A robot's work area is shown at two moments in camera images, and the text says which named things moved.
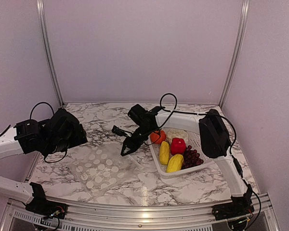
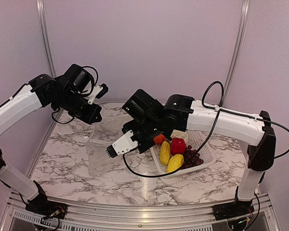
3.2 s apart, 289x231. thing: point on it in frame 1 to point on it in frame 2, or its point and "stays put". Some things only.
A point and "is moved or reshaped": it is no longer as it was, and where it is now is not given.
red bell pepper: (178, 146) stays put
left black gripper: (78, 137) to (88, 118)
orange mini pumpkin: (154, 136) stays put
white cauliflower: (173, 133) stays put
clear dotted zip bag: (98, 166) is moved or reshaped
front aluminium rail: (17, 217) stays put
